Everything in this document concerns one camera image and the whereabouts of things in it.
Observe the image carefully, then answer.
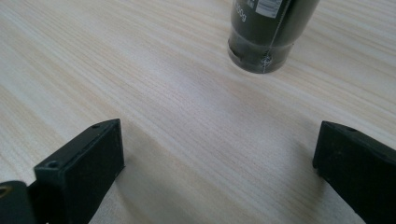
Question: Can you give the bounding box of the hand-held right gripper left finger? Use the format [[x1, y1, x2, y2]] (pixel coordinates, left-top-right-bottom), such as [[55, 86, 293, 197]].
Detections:
[[28, 118, 126, 224]]

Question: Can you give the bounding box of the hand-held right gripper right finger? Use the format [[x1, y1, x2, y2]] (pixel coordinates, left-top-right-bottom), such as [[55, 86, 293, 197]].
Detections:
[[312, 120, 396, 224]]

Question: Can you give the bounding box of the dark green squeeze tube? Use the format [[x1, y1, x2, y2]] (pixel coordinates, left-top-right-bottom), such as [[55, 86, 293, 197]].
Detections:
[[227, 0, 321, 75]]

